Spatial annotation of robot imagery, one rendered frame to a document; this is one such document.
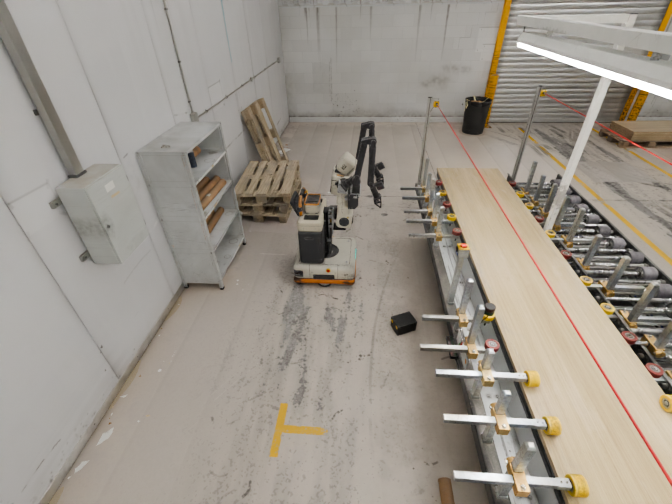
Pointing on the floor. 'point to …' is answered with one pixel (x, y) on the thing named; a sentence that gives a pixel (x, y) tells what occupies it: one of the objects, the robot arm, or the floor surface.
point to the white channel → (625, 36)
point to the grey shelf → (177, 197)
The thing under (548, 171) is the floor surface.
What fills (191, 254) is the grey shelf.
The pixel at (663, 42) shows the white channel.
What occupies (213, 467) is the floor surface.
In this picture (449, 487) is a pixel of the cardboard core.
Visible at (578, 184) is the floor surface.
